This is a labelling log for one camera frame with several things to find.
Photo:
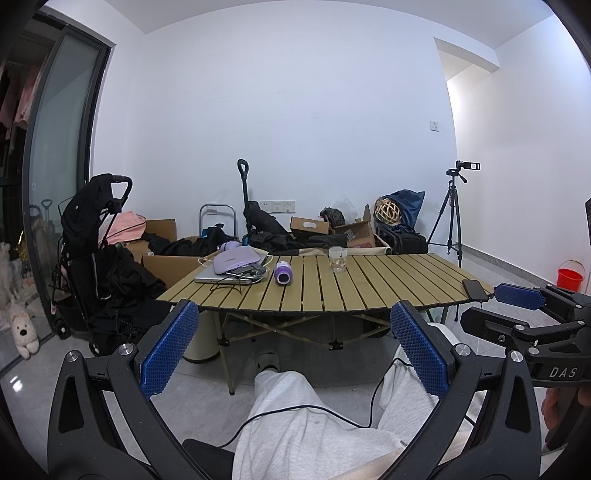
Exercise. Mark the purple pouch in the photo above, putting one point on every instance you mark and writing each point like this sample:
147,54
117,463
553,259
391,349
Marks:
235,259

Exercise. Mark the cardboard box with red print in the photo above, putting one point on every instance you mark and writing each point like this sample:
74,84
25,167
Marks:
360,235

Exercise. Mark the glass sliding door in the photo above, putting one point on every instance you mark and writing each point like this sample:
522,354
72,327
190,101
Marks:
60,138

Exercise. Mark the grey slipper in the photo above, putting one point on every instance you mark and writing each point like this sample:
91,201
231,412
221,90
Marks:
268,362

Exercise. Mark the black stroller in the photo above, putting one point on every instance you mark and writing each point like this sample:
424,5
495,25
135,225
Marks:
87,240

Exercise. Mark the black tripod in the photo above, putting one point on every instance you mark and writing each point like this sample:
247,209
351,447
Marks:
451,198

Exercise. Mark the person's left leg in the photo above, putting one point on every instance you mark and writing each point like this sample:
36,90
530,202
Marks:
295,429

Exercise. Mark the white fluffy plush toy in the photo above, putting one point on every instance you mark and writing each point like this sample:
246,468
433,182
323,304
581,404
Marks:
5,272

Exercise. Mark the metal folding stool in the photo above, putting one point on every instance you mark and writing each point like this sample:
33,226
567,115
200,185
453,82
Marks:
217,214

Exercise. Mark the white bin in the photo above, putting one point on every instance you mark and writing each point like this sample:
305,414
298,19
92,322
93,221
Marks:
201,341

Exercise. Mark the large cardboard box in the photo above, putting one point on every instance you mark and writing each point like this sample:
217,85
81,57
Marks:
171,270

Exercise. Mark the person's leg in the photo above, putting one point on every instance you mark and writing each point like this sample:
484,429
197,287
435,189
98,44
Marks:
295,429
406,397

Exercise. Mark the wall socket strip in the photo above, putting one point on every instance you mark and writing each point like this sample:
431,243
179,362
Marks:
277,206

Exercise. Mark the silver laptop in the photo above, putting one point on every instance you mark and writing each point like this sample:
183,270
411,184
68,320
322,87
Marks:
207,278

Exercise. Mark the white plush dog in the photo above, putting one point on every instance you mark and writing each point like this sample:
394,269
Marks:
23,330

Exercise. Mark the pile of black clothes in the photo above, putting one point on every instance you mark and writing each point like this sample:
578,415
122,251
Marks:
189,244

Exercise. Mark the purple bottle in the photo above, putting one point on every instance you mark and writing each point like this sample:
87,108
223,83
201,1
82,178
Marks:
282,273

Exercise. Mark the open cardboard box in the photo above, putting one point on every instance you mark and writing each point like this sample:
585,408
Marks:
159,230

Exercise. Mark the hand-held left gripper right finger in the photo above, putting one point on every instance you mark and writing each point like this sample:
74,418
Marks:
420,353

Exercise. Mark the pink garment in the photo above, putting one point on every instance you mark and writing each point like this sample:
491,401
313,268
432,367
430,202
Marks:
124,228

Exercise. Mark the woven bamboo ball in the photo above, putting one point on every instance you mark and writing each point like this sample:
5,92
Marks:
388,212

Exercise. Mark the black phone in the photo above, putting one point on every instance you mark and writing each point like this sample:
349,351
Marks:
475,290

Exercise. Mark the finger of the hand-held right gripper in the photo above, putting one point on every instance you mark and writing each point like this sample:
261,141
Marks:
494,325
517,297

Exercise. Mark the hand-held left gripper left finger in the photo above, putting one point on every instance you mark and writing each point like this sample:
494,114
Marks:
168,350

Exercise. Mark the person's right hand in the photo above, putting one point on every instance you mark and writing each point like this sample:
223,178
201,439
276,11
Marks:
550,408

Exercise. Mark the person's right leg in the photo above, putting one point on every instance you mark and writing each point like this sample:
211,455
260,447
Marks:
406,397

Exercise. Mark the blue bag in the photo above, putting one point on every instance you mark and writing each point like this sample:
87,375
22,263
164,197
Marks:
411,203

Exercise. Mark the hanging pink clothes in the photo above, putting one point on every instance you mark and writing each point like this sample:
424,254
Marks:
21,99

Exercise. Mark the black suitcase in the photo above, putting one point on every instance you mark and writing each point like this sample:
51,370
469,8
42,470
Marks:
406,242

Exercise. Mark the red bucket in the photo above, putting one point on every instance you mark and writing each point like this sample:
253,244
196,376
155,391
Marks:
570,279

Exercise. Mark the clear glass cup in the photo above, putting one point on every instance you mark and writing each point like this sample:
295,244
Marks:
338,261

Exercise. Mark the dark patterned bag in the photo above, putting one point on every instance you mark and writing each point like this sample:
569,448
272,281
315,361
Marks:
332,216

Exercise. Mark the slatted folding table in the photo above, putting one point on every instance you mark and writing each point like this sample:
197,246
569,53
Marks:
369,286

